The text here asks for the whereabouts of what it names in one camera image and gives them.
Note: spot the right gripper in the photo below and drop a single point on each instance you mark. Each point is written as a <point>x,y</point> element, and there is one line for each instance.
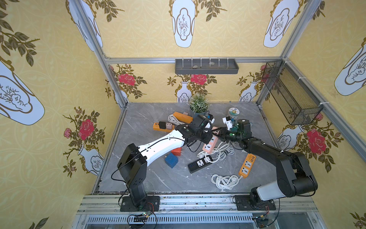
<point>226,135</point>

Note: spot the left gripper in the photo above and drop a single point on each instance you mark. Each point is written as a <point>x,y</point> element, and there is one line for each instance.
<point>204,134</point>

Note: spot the pink power strip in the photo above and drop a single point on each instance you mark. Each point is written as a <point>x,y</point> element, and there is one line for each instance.
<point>208,148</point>

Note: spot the black power strip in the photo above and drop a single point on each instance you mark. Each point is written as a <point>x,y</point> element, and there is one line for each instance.
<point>200,164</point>

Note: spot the red cube adapter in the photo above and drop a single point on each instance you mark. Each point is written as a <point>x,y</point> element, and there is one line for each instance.
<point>177,151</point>

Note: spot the blue cube adapter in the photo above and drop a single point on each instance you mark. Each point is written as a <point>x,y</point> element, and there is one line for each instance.
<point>171,160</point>

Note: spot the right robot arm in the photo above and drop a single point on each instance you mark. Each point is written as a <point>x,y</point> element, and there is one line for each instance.
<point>294,176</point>

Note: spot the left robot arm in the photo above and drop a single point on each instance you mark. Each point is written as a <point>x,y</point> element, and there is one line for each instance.
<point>135,159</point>

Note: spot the round printed tin jar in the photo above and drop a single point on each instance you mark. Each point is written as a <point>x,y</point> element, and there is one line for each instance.
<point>233,112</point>

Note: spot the potted green plant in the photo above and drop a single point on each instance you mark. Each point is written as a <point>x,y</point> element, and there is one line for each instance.
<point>198,104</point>

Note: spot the pink USB charger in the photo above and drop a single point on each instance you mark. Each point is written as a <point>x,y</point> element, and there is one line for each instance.
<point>169,126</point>

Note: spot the black charger block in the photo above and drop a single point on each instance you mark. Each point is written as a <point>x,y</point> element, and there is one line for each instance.
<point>162,125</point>

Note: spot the orange power strip with adapters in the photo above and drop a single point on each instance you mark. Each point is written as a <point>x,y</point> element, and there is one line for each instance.
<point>156,128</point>

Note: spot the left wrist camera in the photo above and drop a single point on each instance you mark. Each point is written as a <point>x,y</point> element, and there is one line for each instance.
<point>211,118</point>

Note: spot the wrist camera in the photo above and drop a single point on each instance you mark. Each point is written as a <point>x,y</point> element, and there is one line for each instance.
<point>228,122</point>
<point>211,118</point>

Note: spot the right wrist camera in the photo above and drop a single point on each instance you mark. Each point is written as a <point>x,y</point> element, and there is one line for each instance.
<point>228,122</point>

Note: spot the black wire mesh basket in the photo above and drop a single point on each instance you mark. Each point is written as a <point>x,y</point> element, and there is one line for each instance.
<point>298,104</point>

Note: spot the grey wall shelf tray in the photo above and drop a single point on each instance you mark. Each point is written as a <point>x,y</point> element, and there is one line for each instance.
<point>206,66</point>

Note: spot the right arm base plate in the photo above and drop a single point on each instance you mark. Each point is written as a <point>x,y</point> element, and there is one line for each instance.
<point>249,203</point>

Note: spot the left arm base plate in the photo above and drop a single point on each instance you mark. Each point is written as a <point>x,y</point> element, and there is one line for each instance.
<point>151,203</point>

